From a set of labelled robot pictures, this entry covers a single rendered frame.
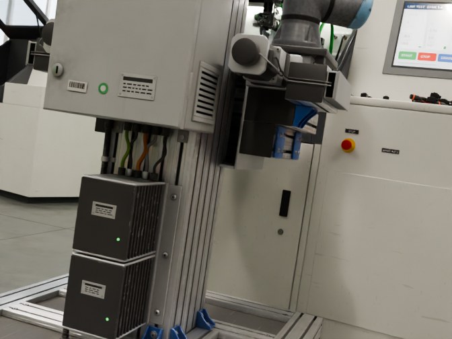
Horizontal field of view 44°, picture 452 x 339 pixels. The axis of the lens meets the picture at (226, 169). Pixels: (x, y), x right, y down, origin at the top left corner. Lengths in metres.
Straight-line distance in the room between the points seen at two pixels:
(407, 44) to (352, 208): 0.72
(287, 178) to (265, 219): 0.18
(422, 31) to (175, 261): 1.46
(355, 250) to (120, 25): 1.24
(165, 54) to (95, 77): 0.17
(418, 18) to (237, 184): 0.98
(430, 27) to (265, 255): 1.10
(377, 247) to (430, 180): 0.30
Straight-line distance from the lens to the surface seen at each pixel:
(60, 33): 1.32
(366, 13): 1.76
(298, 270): 2.16
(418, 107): 2.07
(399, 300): 2.10
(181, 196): 1.37
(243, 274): 2.24
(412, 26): 2.43
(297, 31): 1.65
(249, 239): 2.21
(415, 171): 2.06
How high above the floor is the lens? 0.75
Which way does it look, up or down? 3 degrees down
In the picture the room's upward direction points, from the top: 8 degrees clockwise
